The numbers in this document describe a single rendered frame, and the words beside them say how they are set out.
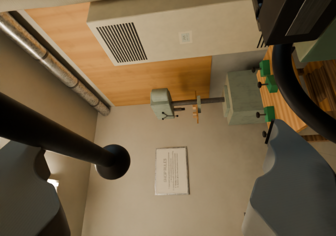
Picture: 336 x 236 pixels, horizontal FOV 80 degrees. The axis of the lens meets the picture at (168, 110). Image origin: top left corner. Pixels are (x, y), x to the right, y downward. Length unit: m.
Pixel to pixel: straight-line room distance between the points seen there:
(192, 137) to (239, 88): 1.11
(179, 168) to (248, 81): 1.46
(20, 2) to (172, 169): 2.38
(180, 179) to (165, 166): 0.28
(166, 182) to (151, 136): 0.70
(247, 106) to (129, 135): 1.82
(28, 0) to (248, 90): 2.02
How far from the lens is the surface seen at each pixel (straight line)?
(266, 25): 0.23
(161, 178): 2.95
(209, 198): 2.90
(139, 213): 3.03
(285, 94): 0.35
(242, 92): 2.27
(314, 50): 0.27
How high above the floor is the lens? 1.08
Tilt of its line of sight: 8 degrees up
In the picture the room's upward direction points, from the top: 94 degrees counter-clockwise
